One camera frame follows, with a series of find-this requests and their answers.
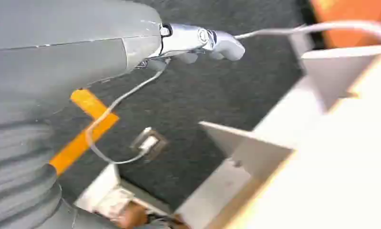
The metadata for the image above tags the white cable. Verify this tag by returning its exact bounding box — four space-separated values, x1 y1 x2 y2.
84 20 381 165

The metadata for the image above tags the yellow floor tape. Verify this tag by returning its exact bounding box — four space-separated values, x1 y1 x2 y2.
49 89 120 177

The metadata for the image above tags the metal floor socket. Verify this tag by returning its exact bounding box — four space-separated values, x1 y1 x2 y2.
130 126 169 162

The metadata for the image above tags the ribbed grey left arm sleeve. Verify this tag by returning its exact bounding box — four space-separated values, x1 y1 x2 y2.
0 119 64 229

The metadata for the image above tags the orange object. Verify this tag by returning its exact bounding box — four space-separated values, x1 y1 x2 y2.
309 0 381 49

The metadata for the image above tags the white plug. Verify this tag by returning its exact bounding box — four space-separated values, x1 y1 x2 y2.
139 135 160 153

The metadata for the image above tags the white triangular desk bracket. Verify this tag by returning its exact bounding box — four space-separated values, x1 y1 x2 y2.
199 121 294 181
300 44 381 112

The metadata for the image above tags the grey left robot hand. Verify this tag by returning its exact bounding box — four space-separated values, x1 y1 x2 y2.
0 0 246 128

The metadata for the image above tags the white box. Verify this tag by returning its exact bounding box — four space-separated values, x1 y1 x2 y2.
74 164 173 222

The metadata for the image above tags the brown rounded object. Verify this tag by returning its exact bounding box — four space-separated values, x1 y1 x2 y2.
117 202 150 229

